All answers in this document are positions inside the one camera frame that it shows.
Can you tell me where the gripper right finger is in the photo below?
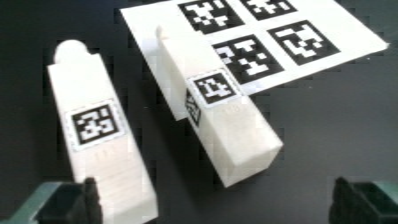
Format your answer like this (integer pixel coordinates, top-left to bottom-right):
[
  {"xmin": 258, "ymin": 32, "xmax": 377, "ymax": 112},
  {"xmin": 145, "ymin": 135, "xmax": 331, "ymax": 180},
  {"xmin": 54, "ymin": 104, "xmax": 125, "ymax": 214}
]
[{"xmin": 329, "ymin": 177, "xmax": 398, "ymax": 224}]

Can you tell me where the fiducial marker sheet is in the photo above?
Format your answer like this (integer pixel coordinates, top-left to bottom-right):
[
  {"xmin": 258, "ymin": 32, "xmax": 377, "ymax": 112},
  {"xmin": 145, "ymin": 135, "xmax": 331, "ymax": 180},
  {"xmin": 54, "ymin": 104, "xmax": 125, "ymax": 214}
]
[{"xmin": 121, "ymin": 0, "xmax": 388, "ymax": 120}]

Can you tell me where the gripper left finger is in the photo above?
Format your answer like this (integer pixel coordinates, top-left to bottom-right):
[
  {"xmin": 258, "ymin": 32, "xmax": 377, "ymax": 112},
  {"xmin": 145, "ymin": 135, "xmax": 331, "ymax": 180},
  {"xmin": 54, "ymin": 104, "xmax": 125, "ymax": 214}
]
[{"xmin": 8, "ymin": 177, "xmax": 104, "ymax": 224}]

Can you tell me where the white desk leg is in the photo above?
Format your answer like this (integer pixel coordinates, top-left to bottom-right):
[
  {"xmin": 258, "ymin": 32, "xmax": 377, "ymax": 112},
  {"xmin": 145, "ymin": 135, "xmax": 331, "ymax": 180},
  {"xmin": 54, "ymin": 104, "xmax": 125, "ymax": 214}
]
[
  {"xmin": 49, "ymin": 40, "xmax": 159, "ymax": 224},
  {"xmin": 157, "ymin": 25, "xmax": 283, "ymax": 187}
]

